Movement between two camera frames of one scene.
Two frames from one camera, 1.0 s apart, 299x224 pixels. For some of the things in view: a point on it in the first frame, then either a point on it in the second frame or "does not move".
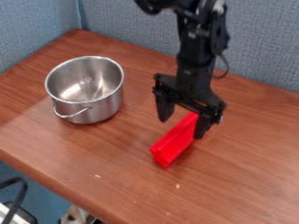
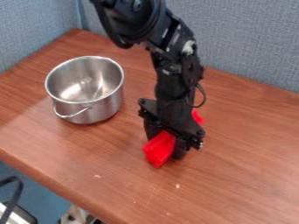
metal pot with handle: (86, 85) does not move
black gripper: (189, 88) → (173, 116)
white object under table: (77, 215) does not move
